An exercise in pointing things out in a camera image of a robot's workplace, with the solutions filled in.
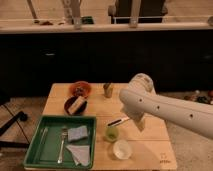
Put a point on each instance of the blue sponge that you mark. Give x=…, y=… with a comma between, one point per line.
x=78, y=133

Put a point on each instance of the orange bowl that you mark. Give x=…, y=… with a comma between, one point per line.
x=80, y=88

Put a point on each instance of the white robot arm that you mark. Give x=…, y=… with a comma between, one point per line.
x=138, y=98

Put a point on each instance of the grey folded cloth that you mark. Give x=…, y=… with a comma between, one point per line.
x=80, y=154

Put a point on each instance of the green plastic cup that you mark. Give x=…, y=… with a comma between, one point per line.
x=111, y=134

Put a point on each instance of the silver fork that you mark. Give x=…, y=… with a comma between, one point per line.
x=64, y=134

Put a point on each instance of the beige block in bowl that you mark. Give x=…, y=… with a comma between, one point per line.
x=77, y=104

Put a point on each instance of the dark brown bowl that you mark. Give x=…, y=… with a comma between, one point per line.
x=70, y=101

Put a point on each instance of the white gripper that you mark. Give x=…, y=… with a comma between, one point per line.
x=139, y=122

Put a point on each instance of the green plastic tray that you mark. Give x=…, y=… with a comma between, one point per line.
x=44, y=149

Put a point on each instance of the metal cup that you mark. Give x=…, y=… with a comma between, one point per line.
x=109, y=95

